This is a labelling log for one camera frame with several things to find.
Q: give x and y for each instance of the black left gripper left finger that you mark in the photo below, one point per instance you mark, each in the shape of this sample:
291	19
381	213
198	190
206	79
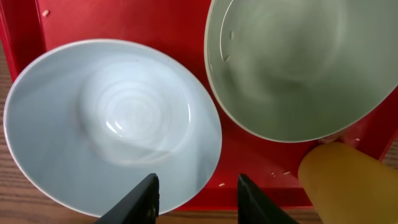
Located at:
139	206

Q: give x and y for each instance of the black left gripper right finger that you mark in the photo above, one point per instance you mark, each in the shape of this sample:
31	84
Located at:
255	207

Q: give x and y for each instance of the light blue bowl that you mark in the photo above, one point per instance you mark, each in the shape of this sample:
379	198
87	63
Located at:
89	120

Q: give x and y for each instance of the red serving tray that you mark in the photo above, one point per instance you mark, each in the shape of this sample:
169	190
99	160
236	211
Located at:
30	28

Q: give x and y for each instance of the mint green bowl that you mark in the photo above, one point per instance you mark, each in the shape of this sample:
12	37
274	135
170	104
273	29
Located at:
300	70

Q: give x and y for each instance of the yellow plastic cup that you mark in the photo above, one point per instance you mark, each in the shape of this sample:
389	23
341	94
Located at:
348	186

